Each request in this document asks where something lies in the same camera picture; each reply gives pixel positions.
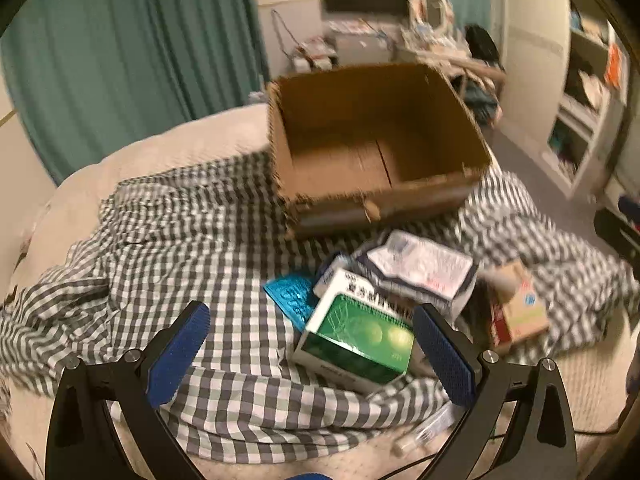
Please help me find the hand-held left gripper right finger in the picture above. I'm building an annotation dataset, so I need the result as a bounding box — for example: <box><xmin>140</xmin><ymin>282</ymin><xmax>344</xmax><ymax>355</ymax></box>
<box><xmin>412</xmin><ymin>302</ymin><xmax>578</xmax><ymax>480</ymax></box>

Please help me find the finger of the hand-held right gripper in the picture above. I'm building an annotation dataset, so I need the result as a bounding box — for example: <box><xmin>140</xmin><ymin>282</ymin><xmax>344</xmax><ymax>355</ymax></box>
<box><xmin>594</xmin><ymin>194</ymin><xmax>640</xmax><ymax>263</ymax></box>

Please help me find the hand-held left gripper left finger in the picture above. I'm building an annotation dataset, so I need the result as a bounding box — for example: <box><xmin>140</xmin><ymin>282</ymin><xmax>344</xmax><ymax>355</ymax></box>
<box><xmin>45</xmin><ymin>301</ymin><xmax>211</xmax><ymax>480</ymax></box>

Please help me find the small brown orange box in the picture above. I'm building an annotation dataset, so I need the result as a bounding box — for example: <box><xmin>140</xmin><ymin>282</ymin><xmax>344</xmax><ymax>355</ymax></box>
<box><xmin>482</xmin><ymin>257</ymin><xmax>551</xmax><ymax>351</ymax></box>

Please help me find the white blue patterned packet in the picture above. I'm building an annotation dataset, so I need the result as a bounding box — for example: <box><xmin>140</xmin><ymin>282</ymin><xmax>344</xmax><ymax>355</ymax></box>
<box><xmin>352</xmin><ymin>230</ymin><xmax>478</xmax><ymax>321</ymax></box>

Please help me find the green white medicine box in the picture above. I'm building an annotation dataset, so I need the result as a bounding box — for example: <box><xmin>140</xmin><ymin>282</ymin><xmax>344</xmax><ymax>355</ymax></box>
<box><xmin>292</xmin><ymin>267</ymin><xmax>426</xmax><ymax>396</ymax></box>

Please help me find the blue blister pack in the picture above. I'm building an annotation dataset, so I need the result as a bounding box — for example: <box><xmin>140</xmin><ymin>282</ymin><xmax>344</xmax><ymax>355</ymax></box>
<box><xmin>262</xmin><ymin>272</ymin><xmax>321</xmax><ymax>333</ymax></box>

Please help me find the brown cardboard box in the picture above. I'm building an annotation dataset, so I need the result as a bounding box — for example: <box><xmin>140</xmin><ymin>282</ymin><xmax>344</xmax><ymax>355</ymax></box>
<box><xmin>265</xmin><ymin>62</ymin><xmax>493</xmax><ymax>241</ymax></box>

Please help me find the clear plastic tube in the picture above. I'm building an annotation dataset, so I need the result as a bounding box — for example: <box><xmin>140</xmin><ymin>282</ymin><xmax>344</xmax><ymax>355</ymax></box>
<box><xmin>392</xmin><ymin>405</ymin><xmax>466</xmax><ymax>456</ymax></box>

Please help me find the grey white checked cloth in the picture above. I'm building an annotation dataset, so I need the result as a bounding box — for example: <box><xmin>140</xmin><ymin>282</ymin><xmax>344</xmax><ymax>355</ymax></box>
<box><xmin>0</xmin><ymin>150</ymin><xmax>640</xmax><ymax>466</ymax></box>

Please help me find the orange garment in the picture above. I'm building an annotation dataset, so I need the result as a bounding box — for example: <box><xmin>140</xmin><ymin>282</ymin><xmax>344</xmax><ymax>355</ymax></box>
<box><xmin>605</xmin><ymin>45</ymin><xmax>628</xmax><ymax>86</ymax></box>

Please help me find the white wardrobe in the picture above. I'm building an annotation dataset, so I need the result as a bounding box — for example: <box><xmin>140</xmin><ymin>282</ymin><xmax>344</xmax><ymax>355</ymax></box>
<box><xmin>500</xmin><ymin>0</ymin><xmax>631</xmax><ymax>201</ymax></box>

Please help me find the wooden chair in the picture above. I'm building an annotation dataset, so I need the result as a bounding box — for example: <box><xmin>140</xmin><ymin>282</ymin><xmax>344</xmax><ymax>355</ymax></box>
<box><xmin>440</xmin><ymin>57</ymin><xmax>507</xmax><ymax>111</ymax></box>

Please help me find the black bag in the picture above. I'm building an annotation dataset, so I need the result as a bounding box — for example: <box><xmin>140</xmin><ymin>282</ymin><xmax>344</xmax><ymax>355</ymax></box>
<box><xmin>465</xmin><ymin>25</ymin><xmax>501</xmax><ymax>66</ymax></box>

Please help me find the white round mirror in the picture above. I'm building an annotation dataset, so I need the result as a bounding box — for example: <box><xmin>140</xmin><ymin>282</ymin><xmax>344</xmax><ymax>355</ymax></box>
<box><xmin>412</xmin><ymin>0</ymin><xmax>451</xmax><ymax>31</ymax></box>

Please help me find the wide green curtain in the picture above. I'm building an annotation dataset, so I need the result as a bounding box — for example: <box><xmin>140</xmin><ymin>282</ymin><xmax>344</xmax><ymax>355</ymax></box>
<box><xmin>0</xmin><ymin>0</ymin><xmax>271</xmax><ymax>186</ymax></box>

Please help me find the grey small fridge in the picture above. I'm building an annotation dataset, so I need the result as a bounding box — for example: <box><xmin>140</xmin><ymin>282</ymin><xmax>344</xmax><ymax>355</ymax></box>
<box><xmin>332</xmin><ymin>30</ymin><xmax>393</xmax><ymax>68</ymax></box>

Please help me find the white ribbed suitcase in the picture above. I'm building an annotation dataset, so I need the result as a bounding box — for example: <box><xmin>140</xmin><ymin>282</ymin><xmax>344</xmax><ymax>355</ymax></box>
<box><xmin>295</xmin><ymin>45</ymin><xmax>333</xmax><ymax>71</ymax></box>

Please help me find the black cable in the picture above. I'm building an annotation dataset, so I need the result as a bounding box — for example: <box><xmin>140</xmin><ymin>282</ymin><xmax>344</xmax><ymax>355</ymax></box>
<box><xmin>375</xmin><ymin>420</ymin><xmax>636</xmax><ymax>480</ymax></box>

